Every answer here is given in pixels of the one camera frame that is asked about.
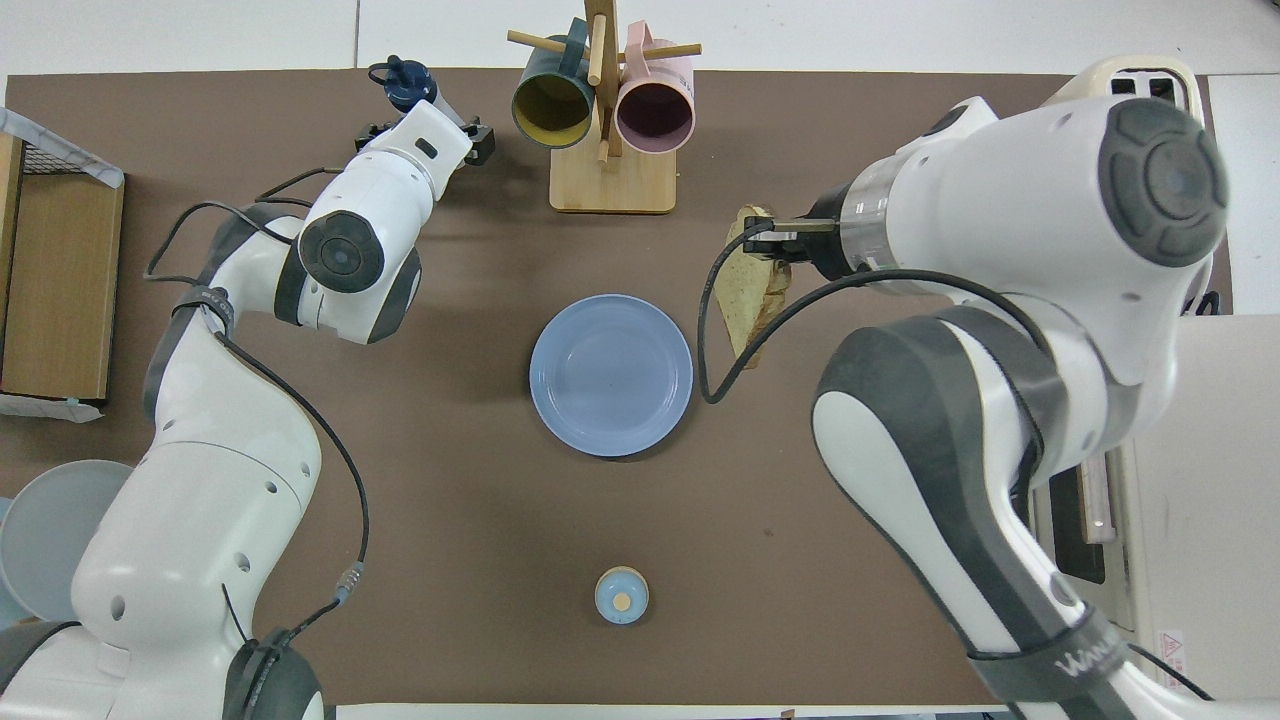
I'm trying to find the brown table mat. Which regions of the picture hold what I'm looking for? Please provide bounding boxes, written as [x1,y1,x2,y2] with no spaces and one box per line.
[0,68,1233,706]

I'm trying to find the wooden shelf with wire sides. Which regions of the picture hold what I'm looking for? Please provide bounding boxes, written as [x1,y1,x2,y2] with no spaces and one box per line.
[0,130,126,403]

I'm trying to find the small blue wooden-knob shaker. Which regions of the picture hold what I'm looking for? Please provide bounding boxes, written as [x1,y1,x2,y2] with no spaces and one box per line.
[595,566,650,626]

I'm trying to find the cream two-slot toaster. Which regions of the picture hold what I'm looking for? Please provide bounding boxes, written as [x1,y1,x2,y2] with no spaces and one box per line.
[1040,55,1233,316]

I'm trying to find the blue round plate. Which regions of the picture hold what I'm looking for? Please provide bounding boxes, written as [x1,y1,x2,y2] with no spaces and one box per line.
[529,293,694,459]

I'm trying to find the white toaster oven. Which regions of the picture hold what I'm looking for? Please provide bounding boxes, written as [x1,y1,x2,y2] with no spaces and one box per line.
[1030,315,1280,704]

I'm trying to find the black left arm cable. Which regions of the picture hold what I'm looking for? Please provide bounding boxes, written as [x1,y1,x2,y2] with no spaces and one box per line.
[145,165,372,646]

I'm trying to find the pink mug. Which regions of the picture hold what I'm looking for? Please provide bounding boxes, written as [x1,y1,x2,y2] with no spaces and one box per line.
[614,20,695,155]

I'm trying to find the pale grey plate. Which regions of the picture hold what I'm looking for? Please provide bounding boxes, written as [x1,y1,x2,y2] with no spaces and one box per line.
[0,459,137,626]

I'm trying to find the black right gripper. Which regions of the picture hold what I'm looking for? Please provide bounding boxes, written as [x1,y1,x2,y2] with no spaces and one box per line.
[744,182,853,283]

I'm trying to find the toasted bread slice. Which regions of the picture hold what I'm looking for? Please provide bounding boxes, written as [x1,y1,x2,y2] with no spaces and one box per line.
[725,205,794,370]

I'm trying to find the dark teal mug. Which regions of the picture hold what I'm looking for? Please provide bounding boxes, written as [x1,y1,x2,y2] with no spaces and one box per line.
[511,17,597,150]

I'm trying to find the translucent bottle with blue cap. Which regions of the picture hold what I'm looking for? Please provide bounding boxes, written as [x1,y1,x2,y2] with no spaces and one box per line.
[368,56,469,129]

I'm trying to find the wooden mug tree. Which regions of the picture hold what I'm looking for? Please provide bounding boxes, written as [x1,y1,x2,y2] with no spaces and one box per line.
[506,0,703,215]

